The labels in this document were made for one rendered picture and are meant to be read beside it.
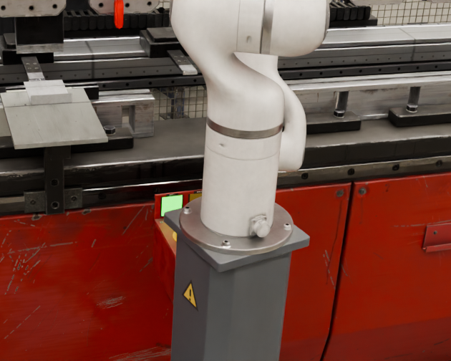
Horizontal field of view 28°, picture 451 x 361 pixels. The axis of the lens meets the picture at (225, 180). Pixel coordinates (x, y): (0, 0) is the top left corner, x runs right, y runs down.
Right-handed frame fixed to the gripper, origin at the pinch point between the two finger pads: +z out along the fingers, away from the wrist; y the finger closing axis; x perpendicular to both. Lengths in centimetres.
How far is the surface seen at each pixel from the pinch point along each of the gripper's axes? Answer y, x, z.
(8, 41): -58, -38, -24
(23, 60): -52, -36, -22
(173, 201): -10.0, -11.0, -6.7
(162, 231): -4.7, -14.7, -3.1
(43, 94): -27, -35, -25
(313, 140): -22.1, 26.9, -11.1
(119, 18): -29, -19, -41
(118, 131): -30.0, -18.3, -13.4
